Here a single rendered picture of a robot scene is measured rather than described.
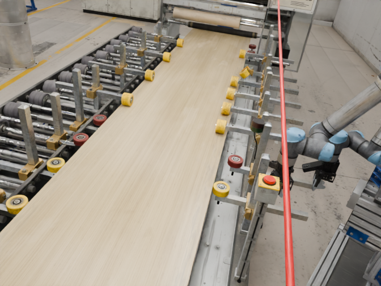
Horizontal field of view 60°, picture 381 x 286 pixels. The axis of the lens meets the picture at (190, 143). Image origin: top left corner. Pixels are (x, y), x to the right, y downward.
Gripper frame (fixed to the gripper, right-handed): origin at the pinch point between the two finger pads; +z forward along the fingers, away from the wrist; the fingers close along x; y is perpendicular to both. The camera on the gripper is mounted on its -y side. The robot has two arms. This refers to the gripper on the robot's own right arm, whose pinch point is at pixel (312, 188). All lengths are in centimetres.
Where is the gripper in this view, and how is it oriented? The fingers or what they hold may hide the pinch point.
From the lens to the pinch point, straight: 185.9
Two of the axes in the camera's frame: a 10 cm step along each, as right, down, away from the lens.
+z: -1.1, 8.3, 5.4
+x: 2.2, -5.1, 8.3
